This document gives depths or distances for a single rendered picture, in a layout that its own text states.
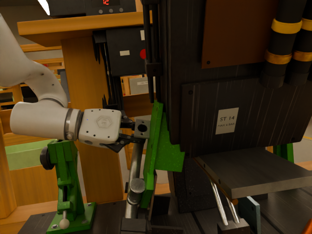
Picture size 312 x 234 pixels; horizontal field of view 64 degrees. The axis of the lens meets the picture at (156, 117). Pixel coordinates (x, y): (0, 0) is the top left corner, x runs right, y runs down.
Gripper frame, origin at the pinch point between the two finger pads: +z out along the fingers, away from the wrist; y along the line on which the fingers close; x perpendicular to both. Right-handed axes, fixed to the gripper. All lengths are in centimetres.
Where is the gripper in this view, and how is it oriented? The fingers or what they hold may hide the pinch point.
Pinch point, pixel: (138, 133)
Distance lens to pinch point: 68.2
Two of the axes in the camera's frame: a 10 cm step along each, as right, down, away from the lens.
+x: -1.8, 6.0, 7.8
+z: 9.8, 1.3, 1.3
